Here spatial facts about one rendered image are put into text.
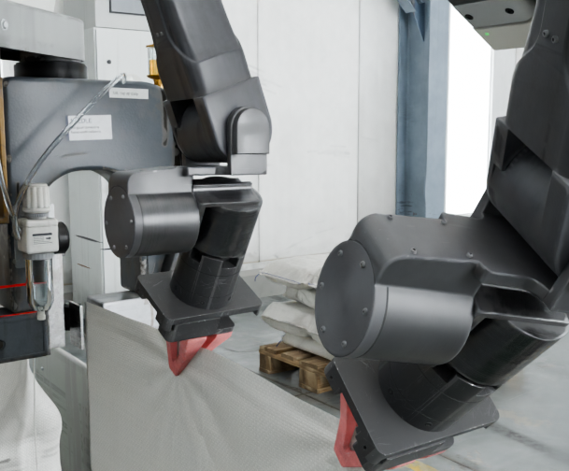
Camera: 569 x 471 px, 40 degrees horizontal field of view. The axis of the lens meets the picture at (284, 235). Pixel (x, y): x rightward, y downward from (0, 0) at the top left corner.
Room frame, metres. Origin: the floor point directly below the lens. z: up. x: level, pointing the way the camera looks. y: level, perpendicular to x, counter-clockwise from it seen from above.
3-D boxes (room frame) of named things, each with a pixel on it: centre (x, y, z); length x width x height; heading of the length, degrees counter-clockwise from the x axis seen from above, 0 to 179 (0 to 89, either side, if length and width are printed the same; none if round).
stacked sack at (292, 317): (4.09, -0.24, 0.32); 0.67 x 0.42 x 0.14; 130
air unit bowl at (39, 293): (0.88, 0.28, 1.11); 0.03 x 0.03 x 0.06
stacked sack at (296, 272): (4.09, -0.23, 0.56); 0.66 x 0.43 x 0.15; 123
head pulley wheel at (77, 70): (1.01, 0.29, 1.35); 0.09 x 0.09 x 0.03
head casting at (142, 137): (1.09, 0.30, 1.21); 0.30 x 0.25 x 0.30; 36
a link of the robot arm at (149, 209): (0.65, 0.08, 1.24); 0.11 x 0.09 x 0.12; 127
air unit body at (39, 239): (0.88, 0.28, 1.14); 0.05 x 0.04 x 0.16; 126
